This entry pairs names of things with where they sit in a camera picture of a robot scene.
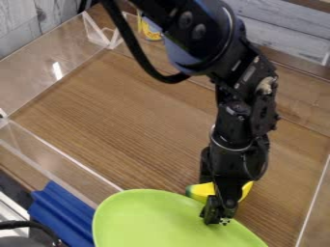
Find green plate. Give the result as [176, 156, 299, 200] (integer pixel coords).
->
[92, 189, 268, 247]

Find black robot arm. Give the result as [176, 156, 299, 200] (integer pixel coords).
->
[129, 0, 279, 225]

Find blue plastic block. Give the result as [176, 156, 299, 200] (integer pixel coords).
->
[28, 181, 94, 247]

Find clear acrylic corner bracket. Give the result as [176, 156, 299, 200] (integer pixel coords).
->
[81, 12, 124, 50]

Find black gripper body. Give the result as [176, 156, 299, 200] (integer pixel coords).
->
[204, 131, 271, 202]

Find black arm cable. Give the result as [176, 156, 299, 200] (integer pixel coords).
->
[100, 0, 192, 85]

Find yellow toy banana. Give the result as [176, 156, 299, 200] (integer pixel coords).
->
[185, 181, 253, 204]

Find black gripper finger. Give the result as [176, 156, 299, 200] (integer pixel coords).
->
[200, 147, 212, 183]
[200, 195, 237, 226]

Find yellow labelled tin can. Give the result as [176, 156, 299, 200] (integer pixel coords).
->
[137, 12, 162, 41]

